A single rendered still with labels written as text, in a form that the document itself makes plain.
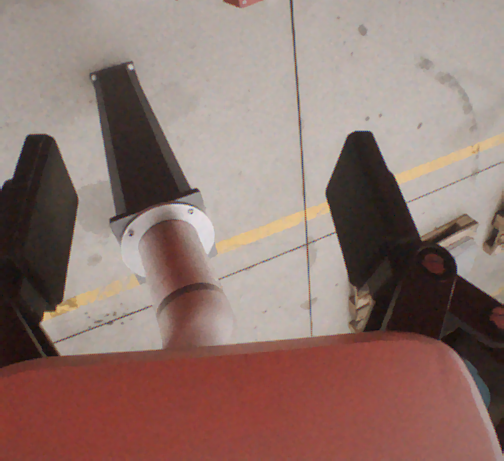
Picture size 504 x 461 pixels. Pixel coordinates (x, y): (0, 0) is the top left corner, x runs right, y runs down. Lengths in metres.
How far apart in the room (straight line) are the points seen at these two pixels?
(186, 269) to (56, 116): 1.19
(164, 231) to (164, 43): 1.07
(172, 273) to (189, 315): 0.09
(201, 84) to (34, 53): 0.67
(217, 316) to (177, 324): 0.06
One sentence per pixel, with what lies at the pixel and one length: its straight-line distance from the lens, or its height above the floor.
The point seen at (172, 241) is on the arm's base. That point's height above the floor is 1.07.
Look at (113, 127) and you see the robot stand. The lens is 1.12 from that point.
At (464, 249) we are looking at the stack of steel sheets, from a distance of 3.40.
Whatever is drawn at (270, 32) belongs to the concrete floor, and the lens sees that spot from 1.79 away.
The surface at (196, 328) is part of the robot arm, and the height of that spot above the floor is 1.26.
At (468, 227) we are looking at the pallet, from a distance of 3.46.
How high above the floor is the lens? 1.60
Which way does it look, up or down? 48 degrees down
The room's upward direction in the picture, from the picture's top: 146 degrees clockwise
